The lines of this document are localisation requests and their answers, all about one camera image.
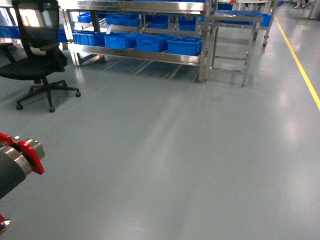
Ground empty blue bin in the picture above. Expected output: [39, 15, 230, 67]
[136, 34, 178, 53]

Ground blue bin with red bags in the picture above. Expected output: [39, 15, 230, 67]
[167, 37, 203, 56]

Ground stainless steel shelf rack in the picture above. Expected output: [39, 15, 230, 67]
[58, 0, 212, 83]

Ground blue bin leftmost bottom shelf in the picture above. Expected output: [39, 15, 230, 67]
[73, 31, 107, 48]

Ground small stainless steel table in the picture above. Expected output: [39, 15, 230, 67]
[206, 10, 264, 87]

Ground black office chair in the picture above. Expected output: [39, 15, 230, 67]
[0, 0, 81, 113]

